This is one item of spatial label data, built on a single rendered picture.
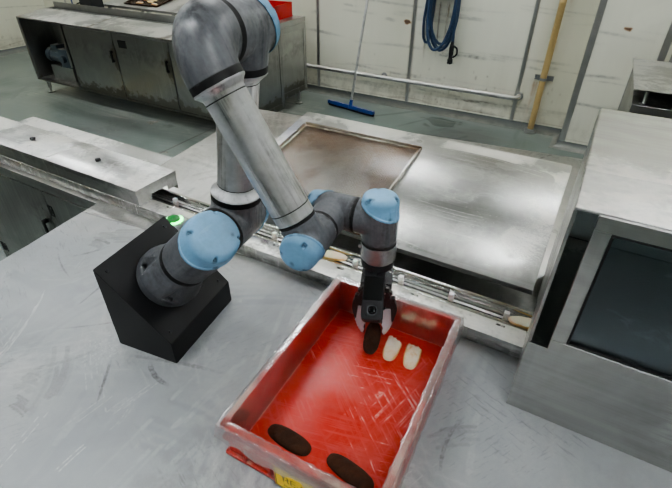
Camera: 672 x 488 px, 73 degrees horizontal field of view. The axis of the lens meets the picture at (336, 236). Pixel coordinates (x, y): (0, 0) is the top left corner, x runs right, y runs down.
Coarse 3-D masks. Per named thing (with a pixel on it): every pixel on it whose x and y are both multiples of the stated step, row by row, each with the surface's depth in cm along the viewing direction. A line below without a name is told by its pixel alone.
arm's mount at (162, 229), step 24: (144, 240) 108; (168, 240) 112; (120, 264) 102; (120, 288) 99; (216, 288) 115; (120, 312) 102; (144, 312) 100; (168, 312) 104; (192, 312) 108; (216, 312) 116; (120, 336) 108; (144, 336) 104; (168, 336) 102; (192, 336) 108; (168, 360) 106
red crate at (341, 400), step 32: (352, 320) 116; (320, 352) 107; (352, 352) 107; (288, 384) 100; (320, 384) 100; (352, 384) 100; (384, 384) 100; (416, 384) 100; (288, 416) 93; (320, 416) 93; (352, 416) 94; (384, 416) 94; (320, 448) 88; (352, 448) 88; (384, 448) 88; (384, 480) 83
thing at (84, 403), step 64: (64, 256) 138; (0, 320) 116; (64, 320) 116; (256, 320) 116; (0, 384) 100; (64, 384) 100; (128, 384) 100; (192, 384) 100; (448, 384) 101; (0, 448) 88; (64, 448) 88; (128, 448) 88; (192, 448) 88; (448, 448) 88; (512, 448) 88; (576, 448) 89
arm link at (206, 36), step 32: (192, 0) 73; (192, 32) 70; (224, 32) 72; (192, 64) 71; (224, 64) 71; (192, 96) 75; (224, 96) 73; (224, 128) 75; (256, 128) 76; (256, 160) 77; (288, 192) 79; (288, 224) 81; (320, 224) 84; (288, 256) 82; (320, 256) 83
